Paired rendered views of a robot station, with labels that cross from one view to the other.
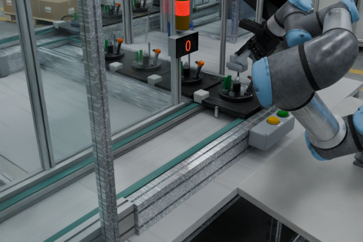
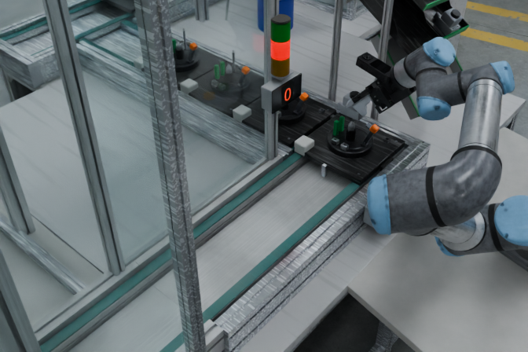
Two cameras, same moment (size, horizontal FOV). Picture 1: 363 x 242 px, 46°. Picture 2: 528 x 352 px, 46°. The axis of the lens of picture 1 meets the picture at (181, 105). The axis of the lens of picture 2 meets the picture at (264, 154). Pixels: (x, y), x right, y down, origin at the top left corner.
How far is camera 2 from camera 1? 0.45 m
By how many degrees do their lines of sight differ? 13
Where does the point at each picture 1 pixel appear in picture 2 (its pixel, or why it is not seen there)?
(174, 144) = (269, 224)
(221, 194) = (327, 298)
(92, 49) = (178, 222)
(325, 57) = (456, 199)
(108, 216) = not seen: outside the picture
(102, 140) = (190, 299)
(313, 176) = (441, 269)
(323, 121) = (455, 232)
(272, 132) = not seen: hidden behind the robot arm
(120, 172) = (204, 270)
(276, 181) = (395, 276)
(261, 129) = not seen: hidden behind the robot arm
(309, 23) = (449, 90)
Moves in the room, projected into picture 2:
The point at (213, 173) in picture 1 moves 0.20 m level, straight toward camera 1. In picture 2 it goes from (317, 267) to (314, 332)
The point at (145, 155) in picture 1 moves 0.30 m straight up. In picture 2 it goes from (233, 242) to (228, 153)
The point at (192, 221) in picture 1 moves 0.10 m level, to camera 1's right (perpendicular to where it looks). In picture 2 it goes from (291, 339) to (334, 339)
